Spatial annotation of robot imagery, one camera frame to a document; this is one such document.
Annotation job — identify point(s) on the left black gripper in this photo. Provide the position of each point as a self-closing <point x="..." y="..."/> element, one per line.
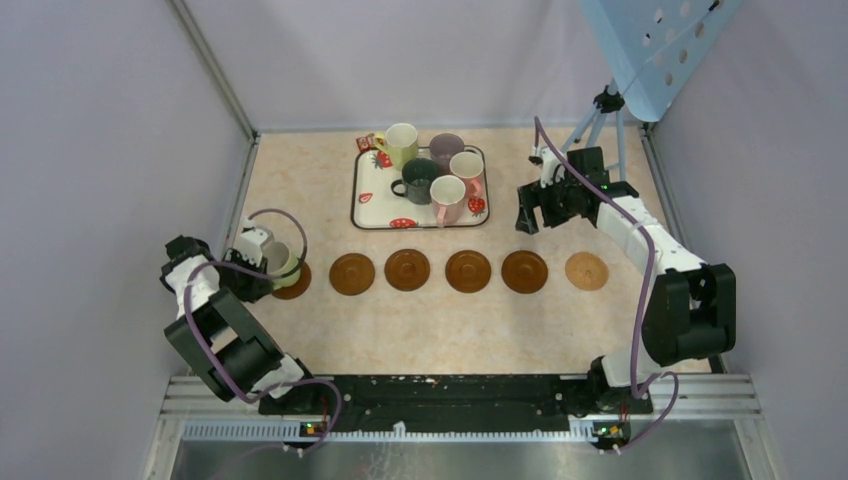
<point x="256" y="287"/>

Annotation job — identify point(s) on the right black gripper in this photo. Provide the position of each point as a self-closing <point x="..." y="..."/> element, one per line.
<point x="534" y="195"/>

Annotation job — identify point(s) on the brown coaster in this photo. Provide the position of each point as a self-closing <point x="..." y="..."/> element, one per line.
<point x="298" y="288"/>
<point x="407" y="270"/>
<point x="352" y="274"/>
<point x="524" y="272"/>
<point x="468" y="271"/>

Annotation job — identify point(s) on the green mug front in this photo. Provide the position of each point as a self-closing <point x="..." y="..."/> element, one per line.
<point x="282" y="264"/>

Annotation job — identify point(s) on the light tan coaster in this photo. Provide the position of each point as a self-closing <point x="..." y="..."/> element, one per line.
<point x="586" y="271"/>

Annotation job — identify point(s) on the dark green mug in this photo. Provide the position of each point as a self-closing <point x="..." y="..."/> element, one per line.
<point x="417" y="176"/>

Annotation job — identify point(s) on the white strawberry tray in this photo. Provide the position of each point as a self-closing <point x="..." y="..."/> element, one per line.
<point x="375" y="208"/>

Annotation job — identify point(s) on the light blue music stand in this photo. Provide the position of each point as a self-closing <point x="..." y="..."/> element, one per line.
<point x="652" y="49"/>

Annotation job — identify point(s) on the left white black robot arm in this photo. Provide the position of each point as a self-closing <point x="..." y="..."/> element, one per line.
<point x="216" y="335"/>

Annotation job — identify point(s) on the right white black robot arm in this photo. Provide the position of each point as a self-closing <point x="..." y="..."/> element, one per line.
<point x="686" y="307"/>

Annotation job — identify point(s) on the pink mug back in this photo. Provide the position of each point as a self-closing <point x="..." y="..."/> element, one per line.
<point x="470" y="168"/>

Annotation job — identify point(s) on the pink mug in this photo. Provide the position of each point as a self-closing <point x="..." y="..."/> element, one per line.
<point x="448" y="195"/>
<point x="470" y="168"/>

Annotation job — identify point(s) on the pink mug front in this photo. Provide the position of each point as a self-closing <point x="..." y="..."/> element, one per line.
<point x="448" y="195"/>

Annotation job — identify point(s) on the purple mug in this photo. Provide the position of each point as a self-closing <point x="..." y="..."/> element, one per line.
<point x="442" y="148"/>

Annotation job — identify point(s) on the green mug back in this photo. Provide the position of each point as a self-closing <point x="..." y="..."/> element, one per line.
<point x="399" y="142"/>

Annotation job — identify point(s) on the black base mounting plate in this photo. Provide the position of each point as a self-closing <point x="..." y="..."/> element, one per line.
<point x="456" y="403"/>

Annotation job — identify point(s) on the red snack packet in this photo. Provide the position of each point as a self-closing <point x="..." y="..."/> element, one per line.
<point x="366" y="142"/>

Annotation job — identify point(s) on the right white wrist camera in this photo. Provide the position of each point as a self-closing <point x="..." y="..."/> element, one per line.
<point x="552" y="169"/>

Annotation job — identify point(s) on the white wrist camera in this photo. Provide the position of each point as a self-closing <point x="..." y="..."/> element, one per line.
<point x="552" y="169"/>
<point x="250" y="244"/>

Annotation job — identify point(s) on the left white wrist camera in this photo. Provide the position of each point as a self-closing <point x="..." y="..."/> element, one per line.
<point x="250" y="244"/>

